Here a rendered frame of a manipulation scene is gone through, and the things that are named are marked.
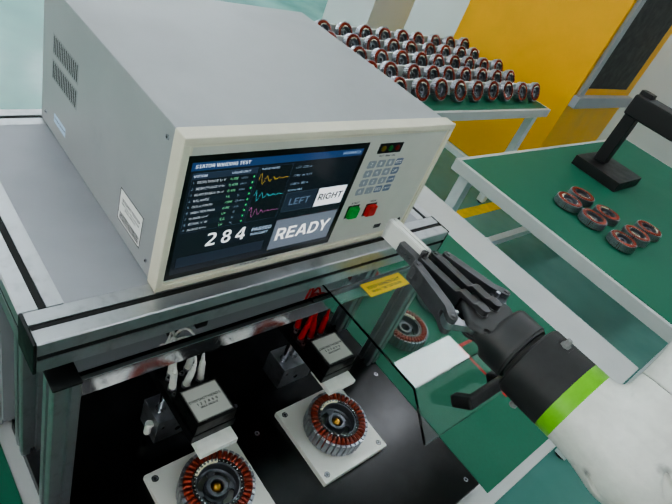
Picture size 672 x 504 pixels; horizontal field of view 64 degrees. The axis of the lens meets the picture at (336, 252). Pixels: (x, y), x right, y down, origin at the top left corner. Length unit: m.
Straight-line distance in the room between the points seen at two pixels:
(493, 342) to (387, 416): 0.50
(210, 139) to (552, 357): 0.41
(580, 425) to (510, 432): 0.67
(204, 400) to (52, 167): 0.38
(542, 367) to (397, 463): 0.50
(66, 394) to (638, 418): 0.58
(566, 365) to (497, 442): 0.63
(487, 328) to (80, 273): 0.46
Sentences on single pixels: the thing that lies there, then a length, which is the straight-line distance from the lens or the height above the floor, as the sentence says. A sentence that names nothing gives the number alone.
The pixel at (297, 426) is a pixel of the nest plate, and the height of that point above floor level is 0.78.
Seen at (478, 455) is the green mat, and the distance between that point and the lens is 1.18.
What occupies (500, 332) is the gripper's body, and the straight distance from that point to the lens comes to 0.63.
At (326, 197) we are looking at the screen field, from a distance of 0.71.
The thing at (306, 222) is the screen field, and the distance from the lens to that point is 0.72.
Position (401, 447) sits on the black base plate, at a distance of 1.07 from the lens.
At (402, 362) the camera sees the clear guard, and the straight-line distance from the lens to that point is 0.76.
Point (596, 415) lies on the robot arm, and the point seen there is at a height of 1.24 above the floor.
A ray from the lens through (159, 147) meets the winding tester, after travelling 0.59.
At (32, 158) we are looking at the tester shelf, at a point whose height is 1.11.
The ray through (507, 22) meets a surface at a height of 0.98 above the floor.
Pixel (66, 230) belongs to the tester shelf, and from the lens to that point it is 0.72.
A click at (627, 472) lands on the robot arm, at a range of 0.60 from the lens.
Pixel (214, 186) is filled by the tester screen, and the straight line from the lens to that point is 0.59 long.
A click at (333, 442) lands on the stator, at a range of 0.96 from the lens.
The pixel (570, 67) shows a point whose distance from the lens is 4.17.
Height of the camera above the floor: 1.58
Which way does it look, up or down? 35 degrees down
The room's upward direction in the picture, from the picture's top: 24 degrees clockwise
